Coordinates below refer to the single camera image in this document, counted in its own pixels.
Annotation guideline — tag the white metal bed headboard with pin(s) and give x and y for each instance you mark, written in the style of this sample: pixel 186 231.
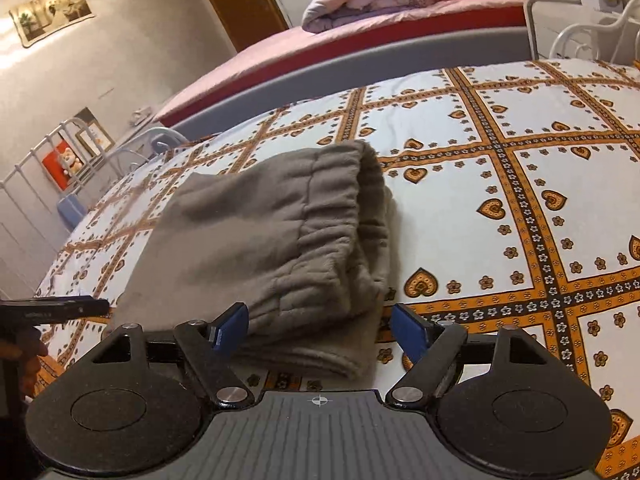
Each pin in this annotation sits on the white metal bed headboard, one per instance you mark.
pixel 620 35

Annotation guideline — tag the white nightstand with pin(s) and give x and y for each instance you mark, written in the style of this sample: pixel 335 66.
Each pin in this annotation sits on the white nightstand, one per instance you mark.
pixel 555 25

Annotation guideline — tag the wall poster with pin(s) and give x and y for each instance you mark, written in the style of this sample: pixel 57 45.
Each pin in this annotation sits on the wall poster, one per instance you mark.
pixel 50 12

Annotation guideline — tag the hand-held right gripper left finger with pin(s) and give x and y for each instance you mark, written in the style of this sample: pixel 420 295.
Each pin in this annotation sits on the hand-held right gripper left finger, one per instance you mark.
pixel 231 329

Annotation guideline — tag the bed with pink sheet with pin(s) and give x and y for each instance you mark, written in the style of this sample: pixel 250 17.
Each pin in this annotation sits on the bed with pink sheet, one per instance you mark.
pixel 280 55

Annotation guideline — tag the framed picture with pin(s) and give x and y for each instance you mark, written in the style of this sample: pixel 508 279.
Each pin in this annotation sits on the framed picture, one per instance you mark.
pixel 95 132

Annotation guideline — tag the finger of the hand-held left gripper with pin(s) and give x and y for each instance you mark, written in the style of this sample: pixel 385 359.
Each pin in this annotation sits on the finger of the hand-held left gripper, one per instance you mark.
pixel 60 308

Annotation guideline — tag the person's left hand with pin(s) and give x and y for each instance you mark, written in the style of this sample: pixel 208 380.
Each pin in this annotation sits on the person's left hand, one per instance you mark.
pixel 34 360

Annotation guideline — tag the grey-brown fleece pants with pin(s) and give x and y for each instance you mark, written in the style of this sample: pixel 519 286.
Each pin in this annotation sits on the grey-brown fleece pants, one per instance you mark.
pixel 270 240

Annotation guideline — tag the blue storage box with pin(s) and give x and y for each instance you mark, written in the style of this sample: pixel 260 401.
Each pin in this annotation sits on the blue storage box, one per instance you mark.
pixel 74 210

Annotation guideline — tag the heart patterned white bedsheet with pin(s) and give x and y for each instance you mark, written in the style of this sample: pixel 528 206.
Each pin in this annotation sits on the heart patterned white bedsheet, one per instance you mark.
pixel 500 260

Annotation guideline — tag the white metal bed frame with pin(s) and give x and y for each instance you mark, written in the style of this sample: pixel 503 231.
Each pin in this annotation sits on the white metal bed frame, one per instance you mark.
pixel 150 142

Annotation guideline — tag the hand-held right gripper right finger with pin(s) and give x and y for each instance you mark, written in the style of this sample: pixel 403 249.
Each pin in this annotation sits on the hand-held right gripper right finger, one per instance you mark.
pixel 407 331

